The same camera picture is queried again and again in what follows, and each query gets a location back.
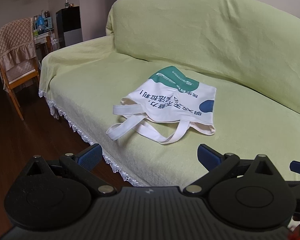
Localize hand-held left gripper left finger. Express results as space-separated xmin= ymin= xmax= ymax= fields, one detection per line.
xmin=25 ymin=144 xmax=117 ymax=197

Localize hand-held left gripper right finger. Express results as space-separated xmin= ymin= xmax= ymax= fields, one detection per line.
xmin=184 ymin=144 xmax=277 ymax=196

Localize white printed shopping bag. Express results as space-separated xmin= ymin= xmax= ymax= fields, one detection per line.
xmin=106 ymin=66 xmax=217 ymax=144

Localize green covered sofa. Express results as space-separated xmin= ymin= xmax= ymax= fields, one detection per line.
xmin=39 ymin=0 xmax=300 ymax=188

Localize white side table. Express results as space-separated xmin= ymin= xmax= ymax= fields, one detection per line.
xmin=34 ymin=32 xmax=53 ymax=55

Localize wooden chair with quilted cover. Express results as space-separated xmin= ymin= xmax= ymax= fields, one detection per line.
xmin=0 ymin=17 xmax=38 ymax=90

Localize black mini fridge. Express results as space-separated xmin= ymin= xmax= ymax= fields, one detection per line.
xmin=56 ymin=6 xmax=83 ymax=48

